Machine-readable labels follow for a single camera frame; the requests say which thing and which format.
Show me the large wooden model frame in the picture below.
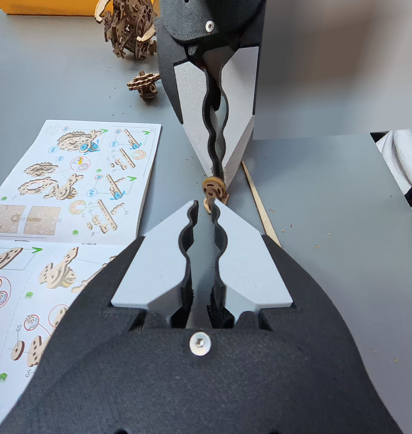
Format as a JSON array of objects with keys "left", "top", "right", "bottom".
[{"left": 95, "top": 0, "right": 158, "bottom": 60}]

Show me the open instruction booklet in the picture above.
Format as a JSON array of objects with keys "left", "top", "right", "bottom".
[{"left": 0, "top": 119, "right": 162, "bottom": 426}]

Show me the grey desk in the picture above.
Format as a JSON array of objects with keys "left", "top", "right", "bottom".
[{"left": 0, "top": 0, "right": 412, "bottom": 434}]

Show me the pointed wooden stick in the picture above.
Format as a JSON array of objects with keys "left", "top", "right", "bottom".
[{"left": 242, "top": 161, "right": 281, "bottom": 246}]

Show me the person's white shirt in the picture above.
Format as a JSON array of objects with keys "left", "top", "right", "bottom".
[{"left": 376, "top": 128, "right": 412, "bottom": 231}]

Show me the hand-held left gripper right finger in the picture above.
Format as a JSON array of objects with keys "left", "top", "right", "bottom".
[{"left": 211, "top": 200, "right": 294, "bottom": 317}]

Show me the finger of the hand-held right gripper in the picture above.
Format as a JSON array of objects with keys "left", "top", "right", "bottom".
[
  {"left": 218, "top": 46, "right": 261, "bottom": 189},
  {"left": 173, "top": 60, "right": 223, "bottom": 178}
]

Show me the small wooden model assembly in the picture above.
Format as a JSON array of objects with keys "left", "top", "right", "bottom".
[{"left": 203, "top": 176, "right": 230, "bottom": 214}]

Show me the small wooden gear assembly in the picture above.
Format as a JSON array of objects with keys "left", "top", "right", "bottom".
[{"left": 127, "top": 71, "right": 161, "bottom": 101}]

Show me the yellow plastic bin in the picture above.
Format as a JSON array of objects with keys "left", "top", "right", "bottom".
[{"left": 0, "top": 0, "right": 101, "bottom": 16}]

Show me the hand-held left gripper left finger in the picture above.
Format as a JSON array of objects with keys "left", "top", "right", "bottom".
[{"left": 110, "top": 200, "right": 199, "bottom": 319}]

